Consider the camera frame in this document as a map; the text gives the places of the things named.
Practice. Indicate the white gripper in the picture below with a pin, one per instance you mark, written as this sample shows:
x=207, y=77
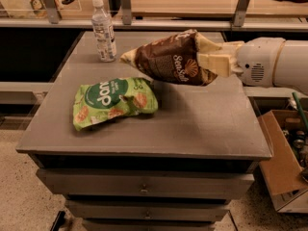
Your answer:
x=259, y=61

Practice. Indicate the brown chip bag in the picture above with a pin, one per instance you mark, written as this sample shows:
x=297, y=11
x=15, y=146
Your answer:
x=174, y=59

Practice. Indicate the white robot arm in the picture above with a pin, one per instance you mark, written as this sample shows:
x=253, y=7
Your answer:
x=291, y=70

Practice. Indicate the green rice chip bag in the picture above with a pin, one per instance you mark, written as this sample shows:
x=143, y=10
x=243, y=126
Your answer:
x=104, y=101

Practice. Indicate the green rod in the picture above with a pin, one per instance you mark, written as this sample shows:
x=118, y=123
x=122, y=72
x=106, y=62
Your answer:
x=300, y=111

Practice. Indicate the clear plastic water bottle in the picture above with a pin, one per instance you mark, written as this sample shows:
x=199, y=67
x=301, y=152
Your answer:
x=104, y=32

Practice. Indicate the grey drawer cabinet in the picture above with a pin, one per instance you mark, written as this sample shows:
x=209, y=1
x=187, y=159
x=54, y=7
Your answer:
x=175, y=170

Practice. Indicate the cardboard box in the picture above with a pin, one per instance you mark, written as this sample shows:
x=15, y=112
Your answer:
x=287, y=189

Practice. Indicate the colourful package behind glass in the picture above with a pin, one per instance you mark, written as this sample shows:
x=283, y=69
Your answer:
x=25, y=8

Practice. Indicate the metal shelf rail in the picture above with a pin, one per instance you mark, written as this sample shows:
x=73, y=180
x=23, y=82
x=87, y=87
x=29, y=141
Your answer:
x=175, y=14

